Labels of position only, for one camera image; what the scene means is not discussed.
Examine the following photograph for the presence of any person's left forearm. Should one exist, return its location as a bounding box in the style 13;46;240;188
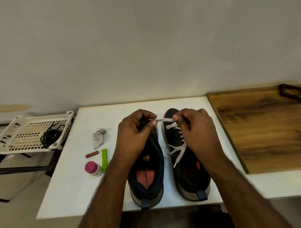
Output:
77;160;135;228

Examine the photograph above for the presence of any pink capped white bottle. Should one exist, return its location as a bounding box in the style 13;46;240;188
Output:
84;160;103;177

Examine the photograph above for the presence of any grey shoelace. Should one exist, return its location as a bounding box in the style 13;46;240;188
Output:
164;120;190;169

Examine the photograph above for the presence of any person's right forearm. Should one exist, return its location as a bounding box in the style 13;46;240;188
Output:
207;155;292;228

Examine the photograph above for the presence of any person's right hand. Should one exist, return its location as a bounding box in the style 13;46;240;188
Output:
172;108;227;166

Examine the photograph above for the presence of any dark sneaker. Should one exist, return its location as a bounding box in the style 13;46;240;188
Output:
127;120;166;210
161;107;212;203

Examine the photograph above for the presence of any green marker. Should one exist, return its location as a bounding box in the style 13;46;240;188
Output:
101;148;109;173

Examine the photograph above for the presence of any white perforated plastic tray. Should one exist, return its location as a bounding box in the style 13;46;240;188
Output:
0;110;76;156

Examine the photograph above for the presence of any black shoelace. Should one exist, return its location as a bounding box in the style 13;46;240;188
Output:
40;127;63;149
44;121;67;144

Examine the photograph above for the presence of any wooden board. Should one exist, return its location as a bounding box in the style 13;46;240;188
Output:
206;85;301;175

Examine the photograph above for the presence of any black metal rack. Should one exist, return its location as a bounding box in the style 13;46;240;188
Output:
0;121;64;204

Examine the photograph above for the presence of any crumpled white paper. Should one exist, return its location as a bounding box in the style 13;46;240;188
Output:
92;127;108;150

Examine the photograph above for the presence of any person's left hand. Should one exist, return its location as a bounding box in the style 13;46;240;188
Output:
114;109;159;169

